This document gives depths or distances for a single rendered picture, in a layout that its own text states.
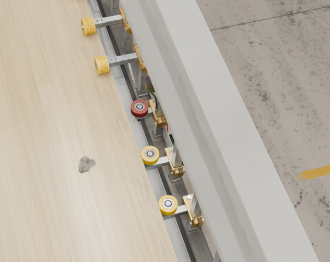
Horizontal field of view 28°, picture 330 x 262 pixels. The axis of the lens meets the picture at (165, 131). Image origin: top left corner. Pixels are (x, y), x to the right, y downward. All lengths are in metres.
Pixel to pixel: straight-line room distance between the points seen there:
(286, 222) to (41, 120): 2.07
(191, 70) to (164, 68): 0.11
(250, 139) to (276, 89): 3.26
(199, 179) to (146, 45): 0.30
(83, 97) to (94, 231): 0.67
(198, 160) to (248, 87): 3.17
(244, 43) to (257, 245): 3.58
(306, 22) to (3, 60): 2.34
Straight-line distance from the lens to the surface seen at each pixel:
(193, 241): 2.86
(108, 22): 3.20
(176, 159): 2.81
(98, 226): 2.65
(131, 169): 2.77
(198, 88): 1.06
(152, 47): 1.23
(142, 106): 2.95
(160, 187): 3.06
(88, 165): 2.77
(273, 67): 4.38
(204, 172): 1.08
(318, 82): 4.39
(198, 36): 1.13
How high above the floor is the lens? 3.30
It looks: 56 degrees down
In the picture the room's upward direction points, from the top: 7 degrees clockwise
